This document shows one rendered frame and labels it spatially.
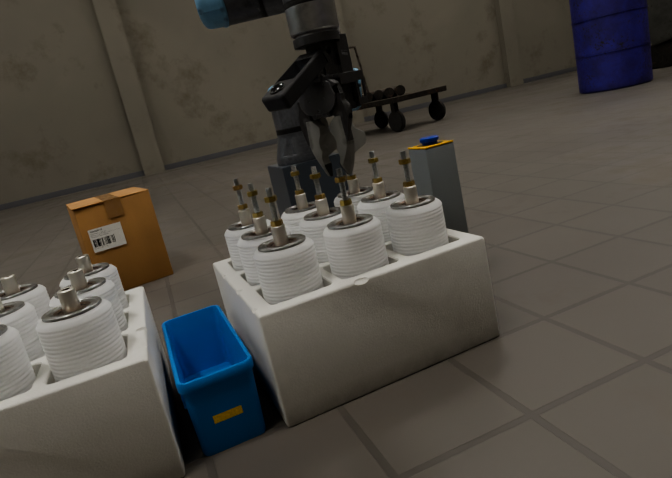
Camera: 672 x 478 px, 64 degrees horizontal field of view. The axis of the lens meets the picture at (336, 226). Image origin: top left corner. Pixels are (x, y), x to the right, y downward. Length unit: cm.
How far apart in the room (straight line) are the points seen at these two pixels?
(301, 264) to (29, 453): 41
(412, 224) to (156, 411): 46
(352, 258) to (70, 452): 46
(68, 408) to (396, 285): 47
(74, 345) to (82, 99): 795
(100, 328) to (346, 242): 36
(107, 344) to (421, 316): 46
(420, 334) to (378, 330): 8
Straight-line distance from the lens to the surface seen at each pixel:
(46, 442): 79
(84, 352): 78
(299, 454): 78
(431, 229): 88
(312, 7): 82
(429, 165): 111
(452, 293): 89
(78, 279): 91
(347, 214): 85
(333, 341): 81
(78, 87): 867
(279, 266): 79
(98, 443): 79
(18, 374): 82
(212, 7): 95
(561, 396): 81
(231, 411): 82
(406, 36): 989
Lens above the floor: 44
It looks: 13 degrees down
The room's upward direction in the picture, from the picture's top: 13 degrees counter-clockwise
